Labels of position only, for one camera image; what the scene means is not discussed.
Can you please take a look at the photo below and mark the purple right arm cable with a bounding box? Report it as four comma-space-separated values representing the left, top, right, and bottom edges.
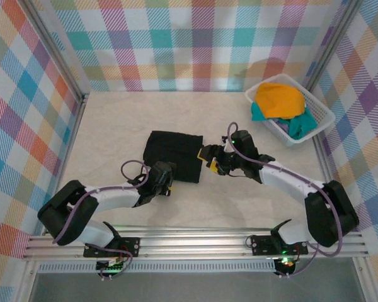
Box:
227, 121, 345, 257

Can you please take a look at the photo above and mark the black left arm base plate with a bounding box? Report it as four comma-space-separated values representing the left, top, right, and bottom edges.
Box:
83, 237, 141, 257

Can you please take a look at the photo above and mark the left controller circuit board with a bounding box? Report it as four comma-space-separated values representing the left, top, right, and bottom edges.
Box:
96, 258, 127, 277

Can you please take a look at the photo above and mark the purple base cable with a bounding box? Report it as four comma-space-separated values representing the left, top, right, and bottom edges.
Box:
278, 242, 323, 278
84, 242, 134, 279

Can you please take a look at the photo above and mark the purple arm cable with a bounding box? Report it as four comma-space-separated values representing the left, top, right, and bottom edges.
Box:
227, 121, 345, 257
52, 159, 154, 245

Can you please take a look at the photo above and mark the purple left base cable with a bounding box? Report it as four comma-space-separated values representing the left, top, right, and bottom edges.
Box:
84, 242, 134, 279

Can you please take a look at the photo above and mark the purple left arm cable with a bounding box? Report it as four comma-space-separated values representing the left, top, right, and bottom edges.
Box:
52, 159, 154, 245

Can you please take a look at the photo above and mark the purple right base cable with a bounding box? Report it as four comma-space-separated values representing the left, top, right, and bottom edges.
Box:
278, 242, 323, 278

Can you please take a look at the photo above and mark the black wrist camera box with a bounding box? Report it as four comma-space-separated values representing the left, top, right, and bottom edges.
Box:
231, 130, 257, 155
151, 160, 178, 183

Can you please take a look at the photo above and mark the white slotted cable duct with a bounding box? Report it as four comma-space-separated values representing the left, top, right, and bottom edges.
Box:
37, 259, 277, 273

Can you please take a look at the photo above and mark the orange t-shirt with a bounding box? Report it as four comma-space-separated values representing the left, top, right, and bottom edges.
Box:
255, 82, 306, 120

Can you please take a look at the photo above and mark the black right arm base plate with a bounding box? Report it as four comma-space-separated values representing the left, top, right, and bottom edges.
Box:
250, 233, 309, 256

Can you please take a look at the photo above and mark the controller circuit board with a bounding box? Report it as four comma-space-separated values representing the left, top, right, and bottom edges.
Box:
96, 258, 127, 277
274, 257, 296, 277

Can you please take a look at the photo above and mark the teal t-shirt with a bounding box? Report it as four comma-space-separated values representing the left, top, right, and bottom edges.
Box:
250, 102, 318, 139

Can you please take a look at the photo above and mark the white plastic basket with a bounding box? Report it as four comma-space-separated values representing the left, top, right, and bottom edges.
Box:
245, 74, 337, 148

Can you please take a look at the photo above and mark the right controller circuit board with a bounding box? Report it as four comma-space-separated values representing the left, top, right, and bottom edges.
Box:
274, 257, 296, 277

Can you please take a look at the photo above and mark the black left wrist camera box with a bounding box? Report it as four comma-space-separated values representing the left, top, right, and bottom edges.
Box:
151, 160, 178, 183

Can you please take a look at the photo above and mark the aluminium corner post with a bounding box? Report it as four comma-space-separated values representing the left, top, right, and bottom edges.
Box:
302, 0, 365, 92
20, 0, 89, 103

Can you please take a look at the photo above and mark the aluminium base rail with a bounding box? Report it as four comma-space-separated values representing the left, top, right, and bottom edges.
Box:
23, 223, 371, 259

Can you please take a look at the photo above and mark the lavender t-shirt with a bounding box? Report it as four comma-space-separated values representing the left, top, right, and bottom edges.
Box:
272, 118, 292, 135

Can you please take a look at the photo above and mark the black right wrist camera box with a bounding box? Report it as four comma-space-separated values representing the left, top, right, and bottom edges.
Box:
231, 130, 257, 155

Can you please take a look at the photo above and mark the black t-shirt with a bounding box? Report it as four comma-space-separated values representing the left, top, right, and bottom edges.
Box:
142, 130, 204, 184

